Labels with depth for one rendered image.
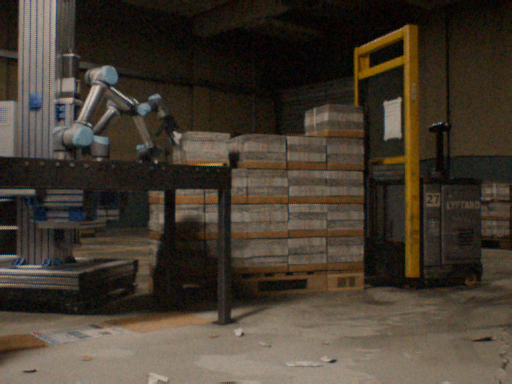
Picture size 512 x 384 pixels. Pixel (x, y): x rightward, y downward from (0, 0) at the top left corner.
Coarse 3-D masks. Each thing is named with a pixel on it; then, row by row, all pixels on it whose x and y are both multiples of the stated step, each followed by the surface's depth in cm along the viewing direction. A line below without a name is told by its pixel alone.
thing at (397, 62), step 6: (396, 60) 441; (402, 60) 433; (378, 66) 463; (384, 66) 455; (390, 66) 448; (396, 66) 442; (360, 72) 488; (366, 72) 479; (372, 72) 471; (378, 72) 464; (384, 72) 461; (360, 78) 488; (366, 78) 485
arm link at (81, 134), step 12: (96, 72) 359; (108, 72) 357; (96, 84) 356; (108, 84) 358; (96, 96) 353; (84, 108) 350; (96, 108) 353; (84, 120) 347; (72, 132) 342; (84, 132) 342; (72, 144) 344; (84, 144) 343
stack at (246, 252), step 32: (160, 192) 382; (192, 192) 389; (256, 192) 404; (288, 192) 414; (320, 192) 420; (160, 224) 381; (192, 224) 389; (256, 224) 404; (288, 224) 412; (320, 224) 419; (160, 256) 382; (192, 256) 389; (256, 256) 404; (288, 256) 412; (320, 256) 419; (160, 288) 381; (192, 288) 423; (256, 288) 403; (320, 288) 419
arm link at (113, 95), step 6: (90, 84) 365; (114, 90) 383; (108, 96) 381; (114, 96) 383; (120, 96) 386; (114, 102) 387; (120, 102) 388; (126, 102) 391; (132, 102) 397; (126, 108) 393; (132, 108) 395; (126, 114) 401; (132, 114) 398
